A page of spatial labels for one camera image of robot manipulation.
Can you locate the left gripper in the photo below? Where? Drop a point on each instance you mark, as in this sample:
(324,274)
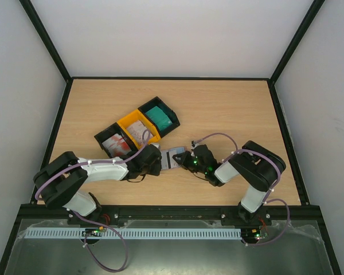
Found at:
(156,171)

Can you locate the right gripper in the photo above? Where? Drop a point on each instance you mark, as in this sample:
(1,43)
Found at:
(187,160)

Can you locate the white card with stripe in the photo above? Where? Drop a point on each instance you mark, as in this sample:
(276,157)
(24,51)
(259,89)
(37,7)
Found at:
(169,162)

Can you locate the white pink card stack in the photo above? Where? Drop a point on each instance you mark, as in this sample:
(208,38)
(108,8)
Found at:
(141,131)

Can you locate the yellow bin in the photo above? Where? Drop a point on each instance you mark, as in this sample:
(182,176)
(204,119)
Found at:
(133,117)

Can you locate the black bin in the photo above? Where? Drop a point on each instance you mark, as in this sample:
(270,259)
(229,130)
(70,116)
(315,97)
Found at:
(156,101)
(111,130)

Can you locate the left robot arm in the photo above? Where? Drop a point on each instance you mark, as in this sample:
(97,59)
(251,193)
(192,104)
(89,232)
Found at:
(58,184)

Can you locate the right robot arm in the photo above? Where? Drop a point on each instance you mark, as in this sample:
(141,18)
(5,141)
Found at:
(261,168)

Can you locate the teal card stack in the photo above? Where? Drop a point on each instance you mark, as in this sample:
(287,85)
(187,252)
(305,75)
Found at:
(159,118)

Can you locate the red white card stack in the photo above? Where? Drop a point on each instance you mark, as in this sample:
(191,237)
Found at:
(116,145)

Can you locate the grey slotted cable duct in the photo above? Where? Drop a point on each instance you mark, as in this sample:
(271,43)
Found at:
(127,233)

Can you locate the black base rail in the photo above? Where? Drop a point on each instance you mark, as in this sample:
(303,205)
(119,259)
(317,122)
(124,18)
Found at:
(228,215)

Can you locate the black enclosure frame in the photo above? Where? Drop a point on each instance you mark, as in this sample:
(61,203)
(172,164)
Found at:
(304,211)

